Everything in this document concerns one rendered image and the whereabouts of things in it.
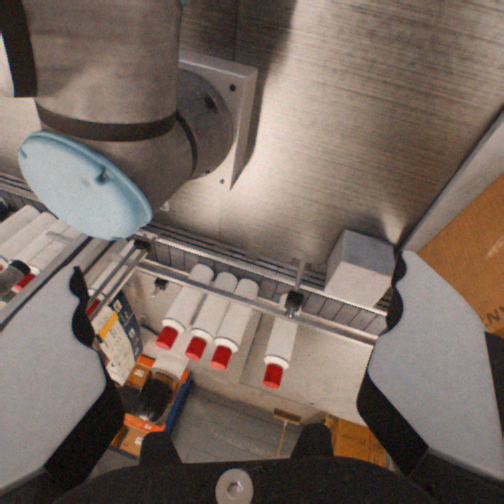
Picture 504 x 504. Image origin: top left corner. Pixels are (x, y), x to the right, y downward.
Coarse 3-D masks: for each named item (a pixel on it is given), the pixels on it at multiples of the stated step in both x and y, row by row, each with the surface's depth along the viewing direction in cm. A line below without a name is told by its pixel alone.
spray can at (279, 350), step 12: (276, 324) 58; (288, 324) 58; (276, 336) 56; (288, 336) 56; (276, 348) 54; (288, 348) 55; (264, 360) 55; (276, 360) 53; (288, 360) 53; (276, 372) 52; (264, 384) 52; (276, 384) 50
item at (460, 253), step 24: (456, 216) 43; (480, 216) 38; (432, 240) 46; (456, 240) 41; (480, 240) 36; (432, 264) 44; (456, 264) 39; (480, 264) 34; (456, 288) 37; (480, 288) 33; (480, 312) 32
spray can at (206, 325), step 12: (228, 276) 64; (228, 288) 62; (216, 300) 59; (204, 312) 57; (216, 312) 58; (204, 324) 55; (216, 324) 57; (192, 336) 55; (204, 336) 54; (192, 348) 53; (204, 348) 54
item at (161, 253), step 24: (0, 192) 70; (144, 240) 66; (168, 264) 70; (192, 264) 67; (216, 264) 65; (264, 288) 66; (288, 288) 63; (312, 312) 67; (336, 312) 64; (360, 312) 62
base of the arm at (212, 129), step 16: (192, 80) 34; (192, 96) 33; (208, 96) 35; (176, 112) 31; (192, 112) 33; (208, 112) 35; (224, 112) 37; (192, 128) 33; (208, 128) 35; (224, 128) 37; (192, 144) 32; (208, 144) 35; (224, 144) 38; (208, 160) 37; (224, 160) 43; (192, 176) 37
